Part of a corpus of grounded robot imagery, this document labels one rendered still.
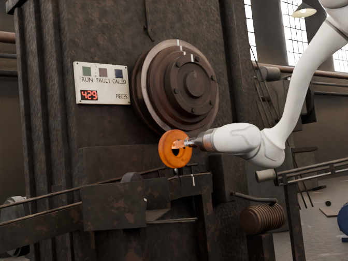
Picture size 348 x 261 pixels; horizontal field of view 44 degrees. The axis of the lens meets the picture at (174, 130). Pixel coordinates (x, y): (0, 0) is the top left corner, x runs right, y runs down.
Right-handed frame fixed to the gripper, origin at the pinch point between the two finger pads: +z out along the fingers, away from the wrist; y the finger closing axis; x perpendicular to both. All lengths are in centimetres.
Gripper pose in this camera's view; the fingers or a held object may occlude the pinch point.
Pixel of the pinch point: (175, 144)
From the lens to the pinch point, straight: 172.0
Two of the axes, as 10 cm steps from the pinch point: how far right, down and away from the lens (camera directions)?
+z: -6.3, 0.9, 7.7
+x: -0.8, -10.0, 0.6
